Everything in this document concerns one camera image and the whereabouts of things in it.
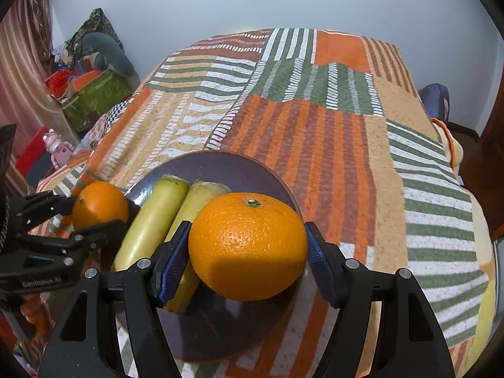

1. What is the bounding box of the medium orange with sticker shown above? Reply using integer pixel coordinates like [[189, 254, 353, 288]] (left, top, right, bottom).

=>
[[71, 182, 129, 231]]

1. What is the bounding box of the large orange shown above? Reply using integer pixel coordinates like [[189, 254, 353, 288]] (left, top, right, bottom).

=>
[[189, 193, 308, 301]]

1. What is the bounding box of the person's hand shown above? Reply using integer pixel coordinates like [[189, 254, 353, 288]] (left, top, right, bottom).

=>
[[20, 293, 52, 338]]

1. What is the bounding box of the red and grey box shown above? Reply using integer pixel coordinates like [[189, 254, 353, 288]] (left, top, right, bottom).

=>
[[15, 125, 52, 178]]

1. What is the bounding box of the left banana piece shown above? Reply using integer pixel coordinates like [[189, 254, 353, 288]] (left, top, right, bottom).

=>
[[113, 175, 190, 271]]

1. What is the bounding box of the banana piece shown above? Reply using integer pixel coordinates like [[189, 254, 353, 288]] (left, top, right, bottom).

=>
[[164, 181, 232, 315], [113, 175, 190, 271]]

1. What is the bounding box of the pink toy figure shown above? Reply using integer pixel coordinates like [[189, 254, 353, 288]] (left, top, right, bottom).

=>
[[43, 129, 75, 170]]

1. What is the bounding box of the purple ceramic plate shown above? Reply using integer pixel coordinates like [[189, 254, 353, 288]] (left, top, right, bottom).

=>
[[113, 150, 304, 363]]

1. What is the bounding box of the right banana piece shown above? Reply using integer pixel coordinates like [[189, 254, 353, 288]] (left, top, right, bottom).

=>
[[164, 181, 232, 315]]

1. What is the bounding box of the green cardboard box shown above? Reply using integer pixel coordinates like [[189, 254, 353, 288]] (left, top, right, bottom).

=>
[[61, 70, 132, 132]]

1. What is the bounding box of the checkered cloth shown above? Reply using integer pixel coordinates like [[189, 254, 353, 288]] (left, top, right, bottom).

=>
[[89, 97, 133, 142]]

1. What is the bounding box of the red fabric item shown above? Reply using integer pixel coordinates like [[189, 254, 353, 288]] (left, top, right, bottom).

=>
[[44, 68, 76, 99]]

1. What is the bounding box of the striped curtain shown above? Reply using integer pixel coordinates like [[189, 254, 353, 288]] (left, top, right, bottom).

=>
[[1, 0, 78, 195]]

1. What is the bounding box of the grey plush cushion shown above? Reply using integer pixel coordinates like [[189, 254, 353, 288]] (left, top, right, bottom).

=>
[[80, 32, 135, 78]]

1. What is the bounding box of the dark patterned pillow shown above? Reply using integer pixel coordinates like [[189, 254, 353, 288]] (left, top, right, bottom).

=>
[[66, 8, 124, 52]]

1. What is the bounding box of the patchwork striped bedspread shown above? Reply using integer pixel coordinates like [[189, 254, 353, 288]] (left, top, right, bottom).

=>
[[43, 28, 495, 376]]

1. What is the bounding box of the blue bag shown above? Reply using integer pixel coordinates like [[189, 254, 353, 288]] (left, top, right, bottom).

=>
[[419, 83, 450, 122]]

